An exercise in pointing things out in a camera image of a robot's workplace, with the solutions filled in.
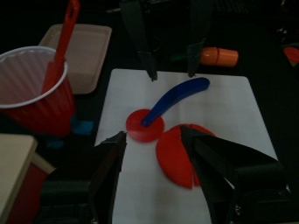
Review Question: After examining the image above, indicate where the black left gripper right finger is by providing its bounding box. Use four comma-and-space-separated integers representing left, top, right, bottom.
178, 125, 299, 224

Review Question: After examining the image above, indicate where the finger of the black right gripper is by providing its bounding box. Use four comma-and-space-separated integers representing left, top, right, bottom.
185, 0, 213, 78
117, 0, 158, 82

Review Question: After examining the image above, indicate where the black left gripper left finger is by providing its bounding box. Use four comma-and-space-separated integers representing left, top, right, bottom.
35, 130, 126, 224

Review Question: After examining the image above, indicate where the pink rectangular plate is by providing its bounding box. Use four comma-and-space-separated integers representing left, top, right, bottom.
38, 24, 113, 95

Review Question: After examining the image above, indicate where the small red dough disc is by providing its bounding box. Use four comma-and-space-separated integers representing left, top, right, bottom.
125, 108, 165, 144

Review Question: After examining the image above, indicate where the orange toy carrot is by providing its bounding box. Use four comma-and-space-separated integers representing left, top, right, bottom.
170, 46, 238, 68

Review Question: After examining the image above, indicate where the blue toy piece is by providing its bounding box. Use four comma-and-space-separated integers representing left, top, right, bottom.
70, 117, 95, 137
45, 138, 65, 150

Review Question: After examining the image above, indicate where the wooden box with slot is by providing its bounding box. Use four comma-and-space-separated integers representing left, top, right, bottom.
0, 133, 57, 224

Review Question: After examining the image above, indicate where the red plastic spatula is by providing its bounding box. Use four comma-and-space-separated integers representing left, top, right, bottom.
39, 0, 81, 95

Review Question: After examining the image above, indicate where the blue plastic toy knife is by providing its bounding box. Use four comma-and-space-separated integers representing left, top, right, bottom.
140, 76, 210, 128

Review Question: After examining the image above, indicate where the orange red toy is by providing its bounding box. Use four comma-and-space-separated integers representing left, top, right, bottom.
282, 43, 299, 67

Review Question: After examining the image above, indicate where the white cutting board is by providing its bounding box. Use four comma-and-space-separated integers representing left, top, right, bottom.
93, 68, 278, 224

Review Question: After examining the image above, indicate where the red plastic cup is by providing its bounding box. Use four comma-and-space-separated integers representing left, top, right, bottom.
0, 45, 77, 138

